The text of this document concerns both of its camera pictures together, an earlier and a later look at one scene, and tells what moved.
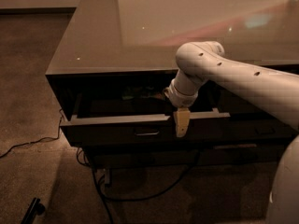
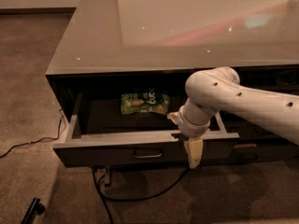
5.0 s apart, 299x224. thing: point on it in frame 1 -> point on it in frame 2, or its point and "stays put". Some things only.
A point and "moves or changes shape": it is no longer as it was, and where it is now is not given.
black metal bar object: [35, 208] stays put
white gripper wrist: [183, 99] -> [193, 129]
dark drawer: [147, 119] moves or changes shape
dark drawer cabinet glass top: [117, 59] stays put
